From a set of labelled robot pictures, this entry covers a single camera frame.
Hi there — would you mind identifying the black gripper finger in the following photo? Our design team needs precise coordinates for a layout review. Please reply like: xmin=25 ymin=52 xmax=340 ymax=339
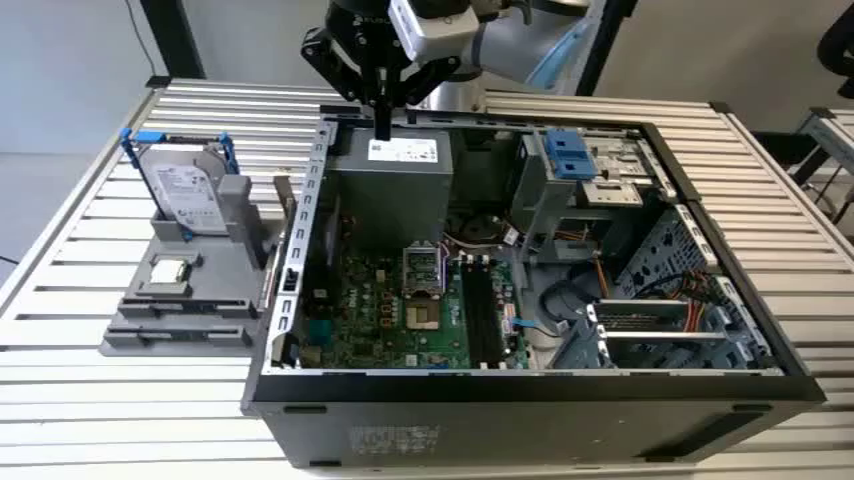
xmin=298 ymin=27 xmax=384 ymax=141
xmin=381 ymin=56 xmax=463 ymax=141

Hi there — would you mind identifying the black RAM slot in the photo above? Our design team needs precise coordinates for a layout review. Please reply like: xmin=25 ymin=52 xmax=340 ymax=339
xmin=459 ymin=257 xmax=485 ymax=367
xmin=475 ymin=257 xmax=501 ymax=367
xmin=483 ymin=257 xmax=508 ymax=367
xmin=467 ymin=257 xmax=493 ymax=367

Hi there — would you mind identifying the grey power supply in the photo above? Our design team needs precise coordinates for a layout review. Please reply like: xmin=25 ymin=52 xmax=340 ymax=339
xmin=325 ymin=127 xmax=456 ymax=251

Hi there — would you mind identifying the blue plastic drive latch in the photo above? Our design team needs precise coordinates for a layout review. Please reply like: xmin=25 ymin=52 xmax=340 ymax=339
xmin=543 ymin=127 xmax=593 ymax=180

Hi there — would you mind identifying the graphics card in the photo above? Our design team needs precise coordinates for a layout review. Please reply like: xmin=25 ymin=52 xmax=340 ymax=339
xmin=262 ymin=169 xmax=300 ymax=314

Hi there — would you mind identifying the black round cooler fan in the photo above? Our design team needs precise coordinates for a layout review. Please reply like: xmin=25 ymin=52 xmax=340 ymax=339
xmin=444 ymin=212 xmax=508 ymax=249

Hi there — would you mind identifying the blue disk carrier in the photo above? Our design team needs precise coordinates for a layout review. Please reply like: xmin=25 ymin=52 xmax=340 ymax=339
xmin=118 ymin=127 xmax=232 ymax=241

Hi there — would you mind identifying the grey metal drive cage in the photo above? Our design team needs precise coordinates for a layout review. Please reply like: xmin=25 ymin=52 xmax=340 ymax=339
xmin=509 ymin=127 xmax=665 ymax=264

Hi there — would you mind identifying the silver hard disk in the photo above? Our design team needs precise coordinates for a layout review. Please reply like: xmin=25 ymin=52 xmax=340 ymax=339
xmin=140 ymin=142 xmax=228 ymax=236

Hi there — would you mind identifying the metal socket cover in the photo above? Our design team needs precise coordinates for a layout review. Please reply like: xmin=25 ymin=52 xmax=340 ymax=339
xmin=401 ymin=241 xmax=447 ymax=299

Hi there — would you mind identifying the grey parts rack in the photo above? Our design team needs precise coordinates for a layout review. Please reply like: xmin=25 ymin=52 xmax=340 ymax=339
xmin=98 ymin=172 xmax=285 ymax=357

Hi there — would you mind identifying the CPU socket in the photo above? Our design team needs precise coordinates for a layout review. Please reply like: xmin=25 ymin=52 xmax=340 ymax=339
xmin=401 ymin=294 xmax=447 ymax=335

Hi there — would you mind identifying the CPU with silver top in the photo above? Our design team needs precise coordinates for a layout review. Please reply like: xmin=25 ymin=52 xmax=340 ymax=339
xmin=146 ymin=257 xmax=194 ymax=286

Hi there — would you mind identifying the green motherboard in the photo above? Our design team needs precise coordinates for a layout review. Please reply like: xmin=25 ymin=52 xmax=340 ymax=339
xmin=298 ymin=244 xmax=535 ymax=371

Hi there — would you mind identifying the metal disk bay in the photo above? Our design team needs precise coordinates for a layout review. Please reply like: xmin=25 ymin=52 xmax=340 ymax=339
xmin=549 ymin=297 xmax=759 ymax=371

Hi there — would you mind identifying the blue card retention latch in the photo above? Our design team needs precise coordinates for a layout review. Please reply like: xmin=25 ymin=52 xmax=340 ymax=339
xmin=277 ymin=333 xmax=302 ymax=369

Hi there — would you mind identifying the metal slat side table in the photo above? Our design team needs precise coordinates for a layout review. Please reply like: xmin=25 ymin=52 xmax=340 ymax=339
xmin=785 ymin=105 xmax=854 ymax=224

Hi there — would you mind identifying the black office chair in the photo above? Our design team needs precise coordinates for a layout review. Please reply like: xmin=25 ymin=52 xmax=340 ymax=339
xmin=816 ymin=19 xmax=854 ymax=101

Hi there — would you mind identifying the black PC case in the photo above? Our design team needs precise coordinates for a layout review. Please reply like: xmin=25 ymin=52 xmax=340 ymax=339
xmin=238 ymin=102 xmax=828 ymax=471

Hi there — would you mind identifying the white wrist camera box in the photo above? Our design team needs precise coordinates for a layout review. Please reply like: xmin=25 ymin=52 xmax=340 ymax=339
xmin=388 ymin=0 xmax=483 ymax=62

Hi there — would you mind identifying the black vertical post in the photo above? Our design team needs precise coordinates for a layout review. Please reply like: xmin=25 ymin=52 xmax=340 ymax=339
xmin=140 ymin=0 xmax=206 ymax=81
xmin=576 ymin=0 xmax=632 ymax=96

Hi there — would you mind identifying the thick black cable loop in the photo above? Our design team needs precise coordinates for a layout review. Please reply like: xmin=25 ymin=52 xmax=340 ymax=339
xmin=536 ymin=277 xmax=593 ymax=329

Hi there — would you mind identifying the orange yellow wire bundle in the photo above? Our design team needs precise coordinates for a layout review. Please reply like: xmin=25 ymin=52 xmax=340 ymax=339
xmin=676 ymin=269 xmax=719 ymax=337

